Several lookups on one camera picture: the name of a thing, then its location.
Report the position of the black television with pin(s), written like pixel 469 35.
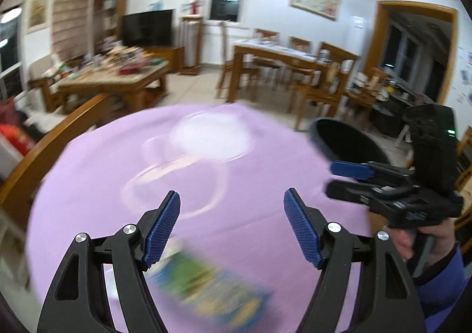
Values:
pixel 147 29

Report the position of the wooden dining table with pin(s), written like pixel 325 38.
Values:
pixel 280 54

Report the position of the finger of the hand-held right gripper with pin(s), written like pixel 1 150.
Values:
pixel 350 169
pixel 346 191

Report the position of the beige window blind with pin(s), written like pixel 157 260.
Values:
pixel 72 19

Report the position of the red box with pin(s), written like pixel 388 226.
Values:
pixel 132 68

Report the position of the dark side window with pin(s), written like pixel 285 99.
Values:
pixel 9 52

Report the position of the person's right hand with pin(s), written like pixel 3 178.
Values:
pixel 442 241

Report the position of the framed sunflower picture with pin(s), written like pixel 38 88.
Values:
pixel 38 12

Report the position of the person's right forearm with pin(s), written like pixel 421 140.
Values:
pixel 442 285

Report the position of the tall wooden stand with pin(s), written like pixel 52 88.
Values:
pixel 191 45

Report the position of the wooden cabinet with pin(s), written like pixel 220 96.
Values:
pixel 464 159

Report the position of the wooden chair back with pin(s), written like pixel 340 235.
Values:
pixel 55 134

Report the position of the wooden coffee table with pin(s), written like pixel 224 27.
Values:
pixel 121 84

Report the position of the wooden dining chair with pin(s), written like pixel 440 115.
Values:
pixel 324 86
pixel 299 43
pixel 236 67
pixel 266 34
pixel 367 93

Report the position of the green blue snack packet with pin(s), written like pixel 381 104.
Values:
pixel 206 281

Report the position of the group of wall photos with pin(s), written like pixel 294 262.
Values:
pixel 465 75

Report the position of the dark low cabinet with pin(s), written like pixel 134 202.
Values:
pixel 391 115

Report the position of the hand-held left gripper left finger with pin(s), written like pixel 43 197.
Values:
pixel 162 229

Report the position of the wooden bookshelf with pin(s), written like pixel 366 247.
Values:
pixel 121 16

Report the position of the wooden door frame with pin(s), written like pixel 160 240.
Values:
pixel 379 41

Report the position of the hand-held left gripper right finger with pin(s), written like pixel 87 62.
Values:
pixel 300 229

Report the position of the black trash bin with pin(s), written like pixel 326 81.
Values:
pixel 350 141

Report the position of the red vase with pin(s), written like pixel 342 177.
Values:
pixel 195 6

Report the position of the wooden television stand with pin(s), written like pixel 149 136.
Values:
pixel 166 56

